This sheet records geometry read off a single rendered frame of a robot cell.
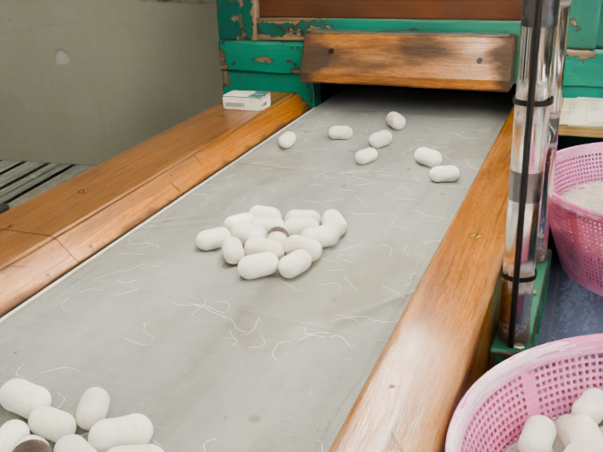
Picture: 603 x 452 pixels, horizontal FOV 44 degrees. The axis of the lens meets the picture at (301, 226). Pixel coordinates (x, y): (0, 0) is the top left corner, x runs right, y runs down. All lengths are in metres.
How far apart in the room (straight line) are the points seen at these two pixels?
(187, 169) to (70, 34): 1.45
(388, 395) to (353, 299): 0.17
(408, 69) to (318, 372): 0.64
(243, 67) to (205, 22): 0.87
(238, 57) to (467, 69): 0.37
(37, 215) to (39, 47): 1.62
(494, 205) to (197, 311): 0.30
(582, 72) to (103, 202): 0.66
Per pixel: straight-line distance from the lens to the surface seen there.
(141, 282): 0.65
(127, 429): 0.45
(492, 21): 1.09
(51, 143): 2.42
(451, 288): 0.56
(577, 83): 1.10
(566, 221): 0.75
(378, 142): 0.96
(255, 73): 1.21
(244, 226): 0.69
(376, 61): 1.08
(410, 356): 0.48
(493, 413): 0.46
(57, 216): 0.75
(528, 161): 0.53
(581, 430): 0.47
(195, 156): 0.89
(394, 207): 0.77
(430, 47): 1.07
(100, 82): 2.26
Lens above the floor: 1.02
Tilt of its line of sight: 23 degrees down
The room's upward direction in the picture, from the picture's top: 2 degrees counter-clockwise
